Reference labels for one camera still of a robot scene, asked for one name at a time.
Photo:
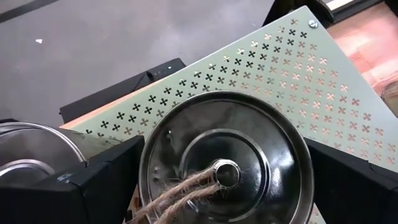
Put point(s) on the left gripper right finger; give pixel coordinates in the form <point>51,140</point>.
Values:
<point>357,199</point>

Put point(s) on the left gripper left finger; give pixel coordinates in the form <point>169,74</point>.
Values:
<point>62,202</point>

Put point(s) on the red heart mug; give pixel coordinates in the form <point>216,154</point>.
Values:
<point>31,146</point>

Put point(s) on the metal tin candle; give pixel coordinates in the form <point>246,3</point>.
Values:
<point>248,140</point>

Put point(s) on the green perforated metal shelf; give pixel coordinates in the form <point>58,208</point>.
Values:
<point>280,77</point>

